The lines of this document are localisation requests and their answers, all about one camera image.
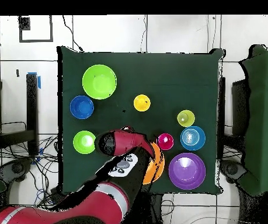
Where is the yellow cup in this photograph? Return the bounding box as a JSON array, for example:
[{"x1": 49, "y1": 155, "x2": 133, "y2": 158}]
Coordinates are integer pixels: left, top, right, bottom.
[{"x1": 133, "y1": 94, "x2": 151, "y2": 112}]

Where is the red cup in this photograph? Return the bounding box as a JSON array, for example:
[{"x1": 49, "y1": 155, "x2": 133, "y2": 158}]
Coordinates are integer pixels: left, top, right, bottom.
[{"x1": 156, "y1": 132, "x2": 175, "y2": 151}]

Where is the large orange bowl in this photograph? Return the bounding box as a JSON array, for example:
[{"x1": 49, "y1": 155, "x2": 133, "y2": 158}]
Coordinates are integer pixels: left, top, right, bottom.
[{"x1": 142, "y1": 142, "x2": 166, "y2": 186}]

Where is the dark green table cloth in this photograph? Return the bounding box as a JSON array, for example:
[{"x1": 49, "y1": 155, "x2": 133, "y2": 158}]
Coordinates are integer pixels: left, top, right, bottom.
[{"x1": 57, "y1": 45, "x2": 225, "y2": 195}]

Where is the translucent yellow-green cup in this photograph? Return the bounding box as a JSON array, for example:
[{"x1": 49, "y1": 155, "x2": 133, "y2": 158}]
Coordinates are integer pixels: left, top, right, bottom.
[{"x1": 176, "y1": 109, "x2": 196, "y2": 128}]

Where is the small green bowl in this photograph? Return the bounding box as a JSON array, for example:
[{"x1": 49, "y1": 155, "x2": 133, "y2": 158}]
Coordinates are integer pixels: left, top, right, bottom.
[{"x1": 72, "y1": 130, "x2": 98, "y2": 155}]

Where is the large green bowl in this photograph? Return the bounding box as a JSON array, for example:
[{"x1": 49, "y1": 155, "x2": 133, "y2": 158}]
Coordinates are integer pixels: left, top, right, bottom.
[{"x1": 82, "y1": 64, "x2": 117, "y2": 100}]

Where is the dark blue bowl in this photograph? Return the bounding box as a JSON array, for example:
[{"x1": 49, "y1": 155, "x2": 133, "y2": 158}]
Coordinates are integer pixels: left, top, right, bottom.
[{"x1": 69, "y1": 94, "x2": 95, "y2": 120}]

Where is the light blue bowl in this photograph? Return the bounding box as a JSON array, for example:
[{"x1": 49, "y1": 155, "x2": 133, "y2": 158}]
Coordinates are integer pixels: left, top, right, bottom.
[{"x1": 180, "y1": 125, "x2": 206, "y2": 151}]

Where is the large purple bowl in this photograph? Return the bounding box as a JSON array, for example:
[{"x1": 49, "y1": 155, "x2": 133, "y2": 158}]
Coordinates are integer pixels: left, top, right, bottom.
[{"x1": 168, "y1": 152, "x2": 207, "y2": 190}]

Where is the grey wheeled base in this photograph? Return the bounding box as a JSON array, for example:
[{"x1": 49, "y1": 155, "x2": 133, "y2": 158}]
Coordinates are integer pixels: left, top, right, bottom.
[{"x1": 219, "y1": 159, "x2": 248, "y2": 184}]

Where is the black wheeled base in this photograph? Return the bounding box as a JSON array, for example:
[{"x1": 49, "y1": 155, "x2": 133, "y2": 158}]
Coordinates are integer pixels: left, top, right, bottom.
[{"x1": 0, "y1": 158, "x2": 34, "y2": 186}]

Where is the bundle of floor cables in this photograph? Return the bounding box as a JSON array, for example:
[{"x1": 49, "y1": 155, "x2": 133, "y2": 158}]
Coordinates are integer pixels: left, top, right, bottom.
[{"x1": 0, "y1": 121, "x2": 62, "y2": 206}]

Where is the black post with blue tape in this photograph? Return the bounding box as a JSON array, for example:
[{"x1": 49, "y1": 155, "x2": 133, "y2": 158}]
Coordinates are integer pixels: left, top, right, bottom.
[{"x1": 26, "y1": 72, "x2": 41, "y2": 156}]

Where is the thin black floor cable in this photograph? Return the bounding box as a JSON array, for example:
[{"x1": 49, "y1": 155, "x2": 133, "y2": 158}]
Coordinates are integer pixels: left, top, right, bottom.
[{"x1": 62, "y1": 15, "x2": 85, "y2": 53}]

